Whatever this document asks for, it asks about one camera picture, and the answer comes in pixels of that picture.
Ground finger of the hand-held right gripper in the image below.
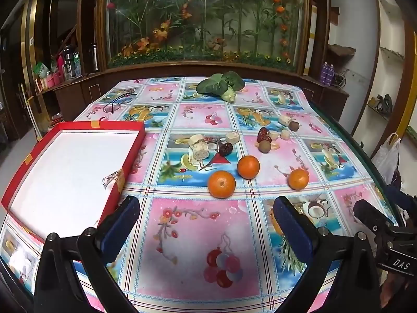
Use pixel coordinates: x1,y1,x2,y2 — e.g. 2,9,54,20
387,185,417,216
353,198,405,236

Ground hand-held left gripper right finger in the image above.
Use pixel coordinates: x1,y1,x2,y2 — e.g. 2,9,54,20
273,196,382,313

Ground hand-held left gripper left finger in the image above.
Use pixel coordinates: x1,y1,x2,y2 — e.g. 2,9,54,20
34,196,141,313

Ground orange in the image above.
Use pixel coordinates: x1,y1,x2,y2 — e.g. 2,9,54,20
288,169,309,190
237,155,261,180
208,170,236,199

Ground white plastic bag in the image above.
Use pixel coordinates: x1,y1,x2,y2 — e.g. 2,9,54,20
371,132,402,186

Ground printed floral tablecloth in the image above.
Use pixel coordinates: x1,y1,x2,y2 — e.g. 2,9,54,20
0,76,401,313

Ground pair of shoes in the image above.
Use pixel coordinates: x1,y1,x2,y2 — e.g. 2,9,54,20
368,94,394,115

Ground black eyeglasses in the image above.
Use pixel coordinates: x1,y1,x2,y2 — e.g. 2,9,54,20
102,93,138,114

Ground wooden sideboard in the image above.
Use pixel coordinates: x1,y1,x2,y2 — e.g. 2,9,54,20
35,61,350,131

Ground green bok choy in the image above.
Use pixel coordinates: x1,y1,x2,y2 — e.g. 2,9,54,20
196,71,246,104

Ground pink container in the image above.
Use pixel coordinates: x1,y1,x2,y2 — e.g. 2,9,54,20
45,72,63,88

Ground steel thermos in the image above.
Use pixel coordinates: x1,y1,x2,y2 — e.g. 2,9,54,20
89,43,100,72

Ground black thermos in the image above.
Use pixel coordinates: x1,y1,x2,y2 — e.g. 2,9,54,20
63,46,75,81

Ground green packet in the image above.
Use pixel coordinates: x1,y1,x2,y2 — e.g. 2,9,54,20
34,61,50,79

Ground glass flower display cabinet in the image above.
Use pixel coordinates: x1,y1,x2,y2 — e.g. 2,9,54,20
94,0,321,72

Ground white broom handle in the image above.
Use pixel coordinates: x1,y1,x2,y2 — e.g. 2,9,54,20
19,83,44,139

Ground wooden wall shelf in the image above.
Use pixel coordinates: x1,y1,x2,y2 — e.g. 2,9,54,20
327,43,356,62

